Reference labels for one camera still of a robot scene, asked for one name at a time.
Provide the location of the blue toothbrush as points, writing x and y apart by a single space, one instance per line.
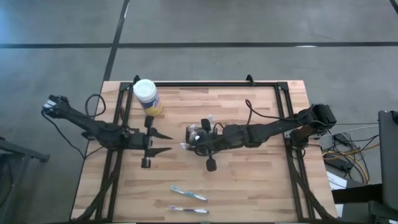
211 119
188 194

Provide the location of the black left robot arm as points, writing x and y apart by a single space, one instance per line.
93 127

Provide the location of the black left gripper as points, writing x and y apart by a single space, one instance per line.
144 141

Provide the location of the yellow Lysol wipes canister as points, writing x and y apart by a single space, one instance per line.
144 90

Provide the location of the white paper sheet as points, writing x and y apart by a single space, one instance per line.
335 182

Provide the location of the black bar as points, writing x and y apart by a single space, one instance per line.
357 193

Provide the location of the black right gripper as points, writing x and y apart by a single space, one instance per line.
216 138

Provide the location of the black aluminium frame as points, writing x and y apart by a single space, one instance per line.
217 84

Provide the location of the black metal stand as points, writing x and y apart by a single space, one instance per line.
18 152

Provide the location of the dark grey case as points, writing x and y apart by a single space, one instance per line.
388 155

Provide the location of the black power brick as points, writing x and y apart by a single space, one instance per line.
339 164

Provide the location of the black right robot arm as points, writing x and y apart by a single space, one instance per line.
273 130

